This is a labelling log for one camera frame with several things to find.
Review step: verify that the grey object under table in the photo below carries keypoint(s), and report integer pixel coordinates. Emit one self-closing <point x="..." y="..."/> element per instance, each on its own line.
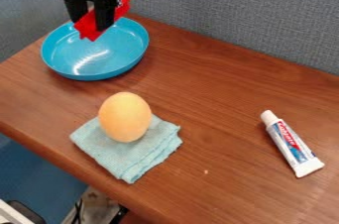
<point x="99" y="207"/>

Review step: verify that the red rectangular block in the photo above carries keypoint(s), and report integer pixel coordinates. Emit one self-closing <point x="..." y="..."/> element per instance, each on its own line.
<point x="86" y="24"/>

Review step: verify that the white toothpaste tube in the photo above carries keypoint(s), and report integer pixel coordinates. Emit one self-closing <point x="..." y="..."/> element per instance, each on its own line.
<point x="298" y="155"/>

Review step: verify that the blue plate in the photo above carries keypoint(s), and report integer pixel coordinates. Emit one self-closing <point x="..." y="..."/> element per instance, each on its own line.
<point x="83" y="60"/>

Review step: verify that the orange egg-shaped object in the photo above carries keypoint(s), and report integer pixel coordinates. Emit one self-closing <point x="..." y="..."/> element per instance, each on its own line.
<point x="124" y="116"/>

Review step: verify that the light blue folded cloth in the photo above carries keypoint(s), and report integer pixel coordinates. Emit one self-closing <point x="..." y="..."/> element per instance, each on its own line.
<point x="128" y="160"/>

